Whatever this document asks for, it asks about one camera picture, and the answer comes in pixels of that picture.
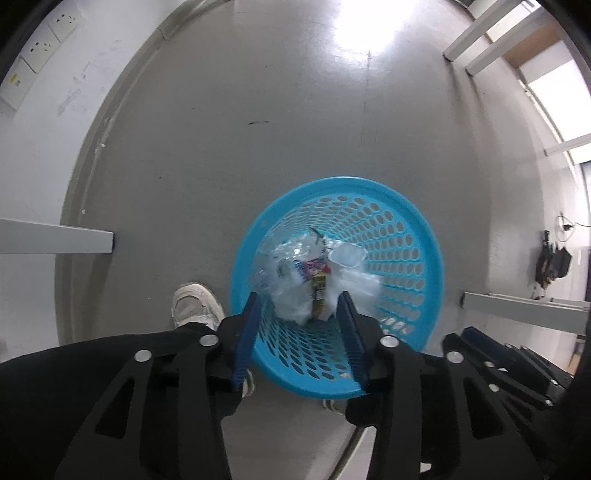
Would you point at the black hanging bags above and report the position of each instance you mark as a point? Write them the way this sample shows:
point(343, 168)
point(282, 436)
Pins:
point(554, 263)

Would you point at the white furniture frame beam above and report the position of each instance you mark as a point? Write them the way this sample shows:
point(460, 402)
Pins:
point(503, 53)
point(480, 34)
point(570, 144)

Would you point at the clear printed snack wrapper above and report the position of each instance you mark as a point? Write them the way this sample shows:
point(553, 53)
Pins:
point(318, 295)

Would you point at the clear plastic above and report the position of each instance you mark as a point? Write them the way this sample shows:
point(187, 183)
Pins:
point(286, 258)

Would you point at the grey table foot beam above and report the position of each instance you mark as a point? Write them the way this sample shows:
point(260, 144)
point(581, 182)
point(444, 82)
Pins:
point(517, 308)
point(55, 235)

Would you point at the white yellow-label wall socket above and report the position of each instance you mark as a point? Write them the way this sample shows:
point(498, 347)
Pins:
point(16, 85)

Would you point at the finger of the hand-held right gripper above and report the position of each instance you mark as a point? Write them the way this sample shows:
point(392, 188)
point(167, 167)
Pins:
point(498, 383)
point(485, 341)

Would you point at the clear plastic bag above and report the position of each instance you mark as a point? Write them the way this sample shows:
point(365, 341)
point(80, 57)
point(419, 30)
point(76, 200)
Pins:
point(295, 307)

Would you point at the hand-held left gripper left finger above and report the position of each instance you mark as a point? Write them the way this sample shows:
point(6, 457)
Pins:
point(244, 341)

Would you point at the blue plastic wastebasket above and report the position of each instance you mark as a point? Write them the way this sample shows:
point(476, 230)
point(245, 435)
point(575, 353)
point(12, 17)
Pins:
point(392, 230)

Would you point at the white plastic cup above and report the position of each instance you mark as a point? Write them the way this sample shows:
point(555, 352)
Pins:
point(346, 256)

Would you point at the pink blue snack wrapper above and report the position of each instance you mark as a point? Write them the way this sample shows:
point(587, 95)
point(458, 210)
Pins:
point(314, 266)

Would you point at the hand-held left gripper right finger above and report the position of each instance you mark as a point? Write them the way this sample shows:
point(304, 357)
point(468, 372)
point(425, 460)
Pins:
point(353, 344)

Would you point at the white left shoe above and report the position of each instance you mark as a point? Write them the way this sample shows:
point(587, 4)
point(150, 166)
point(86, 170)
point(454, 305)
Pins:
point(194, 307)

